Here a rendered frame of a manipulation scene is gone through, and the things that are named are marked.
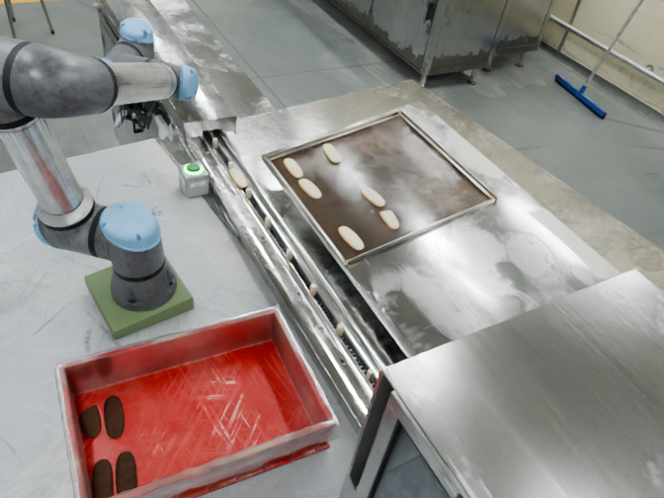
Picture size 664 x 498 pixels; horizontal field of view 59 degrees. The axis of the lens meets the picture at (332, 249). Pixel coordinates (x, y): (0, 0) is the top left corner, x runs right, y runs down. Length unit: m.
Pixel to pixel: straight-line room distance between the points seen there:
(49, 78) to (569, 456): 0.90
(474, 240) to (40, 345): 1.09
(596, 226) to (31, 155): 1.64
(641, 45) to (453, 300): 3.94
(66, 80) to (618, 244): 1.63
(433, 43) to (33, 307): 3.29
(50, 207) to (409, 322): 0.82
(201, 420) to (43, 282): 0.56
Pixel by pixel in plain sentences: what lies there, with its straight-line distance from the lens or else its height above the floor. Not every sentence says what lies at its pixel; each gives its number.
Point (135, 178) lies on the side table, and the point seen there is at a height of 0.82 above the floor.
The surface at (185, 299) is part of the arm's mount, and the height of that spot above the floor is 0.86.
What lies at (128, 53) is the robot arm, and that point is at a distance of 1.44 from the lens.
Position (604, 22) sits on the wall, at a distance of 5.36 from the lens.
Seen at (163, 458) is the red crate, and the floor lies 0.82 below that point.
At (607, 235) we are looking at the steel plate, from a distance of 2.06.
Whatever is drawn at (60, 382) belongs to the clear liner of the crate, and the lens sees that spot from 1.25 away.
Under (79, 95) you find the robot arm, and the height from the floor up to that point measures 1.43.
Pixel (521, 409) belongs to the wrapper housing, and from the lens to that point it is 0.81.
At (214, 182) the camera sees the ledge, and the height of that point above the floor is 0.86.
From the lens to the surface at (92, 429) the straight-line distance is 1.29.
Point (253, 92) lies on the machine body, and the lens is 2.35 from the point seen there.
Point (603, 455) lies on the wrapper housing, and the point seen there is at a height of 1.30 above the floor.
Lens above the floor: 1.92
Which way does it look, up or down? 42 degrees down
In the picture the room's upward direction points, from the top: 10 degrees clockwise
